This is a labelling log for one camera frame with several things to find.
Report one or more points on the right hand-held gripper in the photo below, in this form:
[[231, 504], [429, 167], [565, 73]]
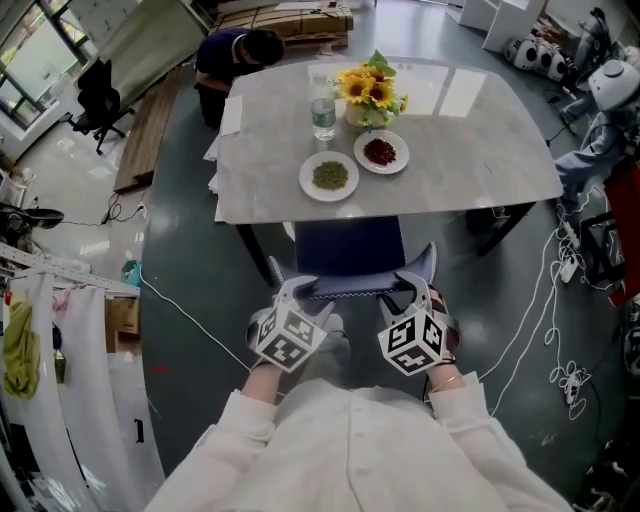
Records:
[[410, 345]]

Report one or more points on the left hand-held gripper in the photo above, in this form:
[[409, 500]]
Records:
[[290, 340]]

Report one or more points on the dark blue chair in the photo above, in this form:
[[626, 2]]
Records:
[[350, 250]]

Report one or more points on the person's left forearm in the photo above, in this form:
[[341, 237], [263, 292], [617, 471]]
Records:
[[262, 385]]

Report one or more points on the person's right forearm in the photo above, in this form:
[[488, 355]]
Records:
[[442, 372]]

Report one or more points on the grey marble table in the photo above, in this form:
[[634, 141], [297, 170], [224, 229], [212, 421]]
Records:
[[475, 150]]

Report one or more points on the black office chair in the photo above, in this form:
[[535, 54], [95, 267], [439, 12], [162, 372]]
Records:
[[100, 95]]

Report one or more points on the person's right hand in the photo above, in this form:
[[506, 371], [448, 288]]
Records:
[[440, 305]]

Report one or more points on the white plate of green beans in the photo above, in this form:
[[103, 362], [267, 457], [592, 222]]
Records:
[[330, 175]]

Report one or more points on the white plate of red beans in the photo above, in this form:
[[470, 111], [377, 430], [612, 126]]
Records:
[[381, 151]]

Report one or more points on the person's white shirt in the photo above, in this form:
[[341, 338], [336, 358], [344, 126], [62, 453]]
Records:
[[350, 450]]

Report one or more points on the white power strip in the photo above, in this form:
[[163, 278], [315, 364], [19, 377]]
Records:
[[567, 272], [572, 387], [571, 235]]

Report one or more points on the clear plastic water bottle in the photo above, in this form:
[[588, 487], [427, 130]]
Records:
[[323, 117]]

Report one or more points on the brown cardboard box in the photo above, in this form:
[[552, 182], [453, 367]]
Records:
[[122, 320]]

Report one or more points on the white paper sheet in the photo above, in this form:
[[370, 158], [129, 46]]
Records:
[[231, 115]]

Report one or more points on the sunflower bouquet in pot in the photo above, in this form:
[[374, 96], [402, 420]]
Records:
[[365, 90]]

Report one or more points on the white metal shelving unit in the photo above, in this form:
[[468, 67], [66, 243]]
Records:
[[85, 350]]

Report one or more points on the white round robot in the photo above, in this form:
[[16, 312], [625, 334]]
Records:
[[559, 67], [544, 60], [520, 52]]

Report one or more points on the flat cardboard box stack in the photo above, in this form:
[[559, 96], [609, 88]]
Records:
[[290, 22]]

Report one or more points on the green cloth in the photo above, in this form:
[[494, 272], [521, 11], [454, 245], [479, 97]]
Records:
[[20, 350]]

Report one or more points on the white cabinet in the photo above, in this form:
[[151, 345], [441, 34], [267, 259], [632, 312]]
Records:
[[505, 25]]

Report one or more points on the large grey board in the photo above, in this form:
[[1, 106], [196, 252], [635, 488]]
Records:
[[150, 45]]

